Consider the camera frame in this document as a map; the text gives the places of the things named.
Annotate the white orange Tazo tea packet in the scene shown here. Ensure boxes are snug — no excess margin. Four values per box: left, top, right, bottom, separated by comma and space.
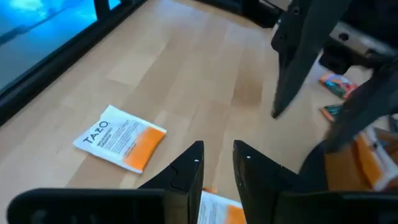
197, 190, 247, 224
73, 105, 168, 174
354, 130, 398, 191

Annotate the wooden tea organizer box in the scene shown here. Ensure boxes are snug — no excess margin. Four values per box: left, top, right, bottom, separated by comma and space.
323, 126, 398, 192

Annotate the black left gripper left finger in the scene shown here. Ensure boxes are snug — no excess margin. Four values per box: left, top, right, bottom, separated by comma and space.
138, 140, 205, 224

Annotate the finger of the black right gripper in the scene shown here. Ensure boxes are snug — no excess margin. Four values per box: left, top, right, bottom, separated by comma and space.
323, 60, 398, 153
271, 0, 352, 119

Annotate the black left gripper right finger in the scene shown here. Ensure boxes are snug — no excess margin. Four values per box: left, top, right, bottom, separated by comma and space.
233, 139, 324, 224

